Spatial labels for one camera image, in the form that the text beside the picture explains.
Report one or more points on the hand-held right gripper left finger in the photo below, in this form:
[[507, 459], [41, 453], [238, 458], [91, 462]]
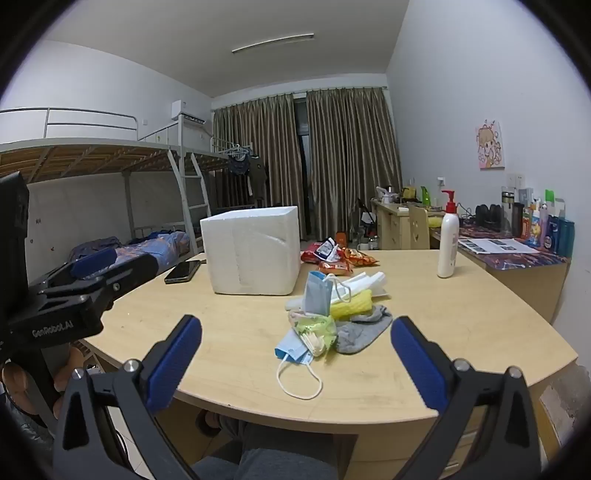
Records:
[[175, 364]]

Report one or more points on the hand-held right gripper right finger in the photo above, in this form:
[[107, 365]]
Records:
[[415, 364]]

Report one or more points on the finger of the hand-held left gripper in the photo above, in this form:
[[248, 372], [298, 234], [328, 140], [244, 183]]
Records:
[[134, 270], [92, 264]]

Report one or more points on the grey sock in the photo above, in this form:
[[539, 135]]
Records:
[[362, 334]]

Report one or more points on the yellow foam fruit net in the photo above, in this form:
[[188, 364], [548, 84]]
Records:
[[351, 304]]

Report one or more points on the white paper tissue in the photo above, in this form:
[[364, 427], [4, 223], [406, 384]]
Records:
[[367, 281]]

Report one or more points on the light green plastic bag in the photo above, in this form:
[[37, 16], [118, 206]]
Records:
[[316, 327]]

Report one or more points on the white foam box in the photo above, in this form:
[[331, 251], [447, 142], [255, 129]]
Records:
[[249, 249]]

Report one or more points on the bright blue face mask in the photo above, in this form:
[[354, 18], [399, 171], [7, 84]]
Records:
[[293, 353]]

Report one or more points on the person's left forearm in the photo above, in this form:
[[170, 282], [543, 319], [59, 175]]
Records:
[[21, 443]]

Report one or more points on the person's left hand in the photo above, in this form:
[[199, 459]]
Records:
[[11, 383]]

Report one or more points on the blue patterned blanket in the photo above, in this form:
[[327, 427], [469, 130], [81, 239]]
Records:
[[138, 244]]

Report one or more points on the black smartphone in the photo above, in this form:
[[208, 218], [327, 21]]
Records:
[[182, 272]]

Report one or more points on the white bunk bed ladder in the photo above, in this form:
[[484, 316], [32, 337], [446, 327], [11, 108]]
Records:
[[189, 194]]

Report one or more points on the metal bunk bed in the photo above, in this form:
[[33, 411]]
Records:
[[92, 157]]

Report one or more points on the orange snack packet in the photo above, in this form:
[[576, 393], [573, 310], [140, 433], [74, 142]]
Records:
[[361, 257]]

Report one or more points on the white lotion bottle red pump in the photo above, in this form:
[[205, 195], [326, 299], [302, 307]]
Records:
[[448, 244]]

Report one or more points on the wooden chair with smiley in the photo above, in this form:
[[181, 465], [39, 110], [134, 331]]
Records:
[[419, 228]]

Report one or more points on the wooden desk with printed mat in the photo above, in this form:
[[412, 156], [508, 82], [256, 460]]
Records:
[[531, 286]]

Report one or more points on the person's grey trouser leg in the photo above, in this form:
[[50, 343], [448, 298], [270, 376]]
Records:
[[281, 457]]

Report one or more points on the wooden desk with drawers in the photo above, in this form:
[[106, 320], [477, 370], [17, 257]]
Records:
[[390, 226]]

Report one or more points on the printed paper sheets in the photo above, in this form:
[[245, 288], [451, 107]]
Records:
[[496, 245]]

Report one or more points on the printed desk mat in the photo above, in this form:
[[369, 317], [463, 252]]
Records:
[[517, 261]]

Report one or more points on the orange bag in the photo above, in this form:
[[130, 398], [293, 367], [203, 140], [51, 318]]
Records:
[[341, 239]]

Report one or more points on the hanging dark clothes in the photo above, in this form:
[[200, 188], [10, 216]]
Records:
[[244, 170]]

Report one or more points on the black folding cart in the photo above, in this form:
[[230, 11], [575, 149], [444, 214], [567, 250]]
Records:
[[365, 219]]

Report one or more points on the white air conditioner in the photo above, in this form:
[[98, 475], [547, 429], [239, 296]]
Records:
[[189, 115]]

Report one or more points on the brown curtain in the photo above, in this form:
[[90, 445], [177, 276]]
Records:
[[258, 161], [351, 157]]

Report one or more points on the black headphones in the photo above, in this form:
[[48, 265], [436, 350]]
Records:
[[488, 216]]

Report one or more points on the green plastic jug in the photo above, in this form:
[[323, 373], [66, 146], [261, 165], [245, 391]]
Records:
[[425, 196]]

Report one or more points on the yellow container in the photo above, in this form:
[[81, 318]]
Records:
[[408, 194]]

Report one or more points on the white bag on desk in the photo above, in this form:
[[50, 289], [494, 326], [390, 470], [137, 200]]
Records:
[[385, 194]]

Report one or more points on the dark thermos bottle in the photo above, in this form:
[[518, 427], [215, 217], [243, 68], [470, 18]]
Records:
[[507, 210]]

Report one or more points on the row of toiletry bottles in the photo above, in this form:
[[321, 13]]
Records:
[[547, 226]]

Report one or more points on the ceiling light tube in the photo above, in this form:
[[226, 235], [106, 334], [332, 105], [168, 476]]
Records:
[[272, 43]]

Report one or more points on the white wall socket panel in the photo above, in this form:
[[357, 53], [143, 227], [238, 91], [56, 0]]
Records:
[[515, 179]]

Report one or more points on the pink cartoon wall poster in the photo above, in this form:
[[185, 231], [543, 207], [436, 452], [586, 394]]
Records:
[[489, 145]]

